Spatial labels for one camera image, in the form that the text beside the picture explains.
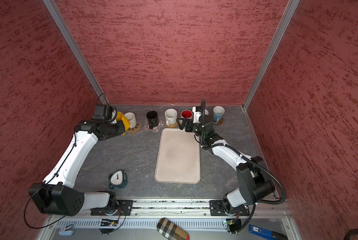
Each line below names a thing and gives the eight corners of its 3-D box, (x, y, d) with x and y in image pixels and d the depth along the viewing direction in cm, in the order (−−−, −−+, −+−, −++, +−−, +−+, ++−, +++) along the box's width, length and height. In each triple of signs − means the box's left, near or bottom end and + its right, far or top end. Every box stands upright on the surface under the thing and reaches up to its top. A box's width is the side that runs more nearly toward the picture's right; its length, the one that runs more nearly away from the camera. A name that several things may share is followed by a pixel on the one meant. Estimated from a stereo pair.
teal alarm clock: (107, 189, 81) (103, 186, 78) (112, 172, 87) (109, 170, 84) (125, 189, 81) (122, 186, 78) (129, 172, 87) (127, 170, 84)
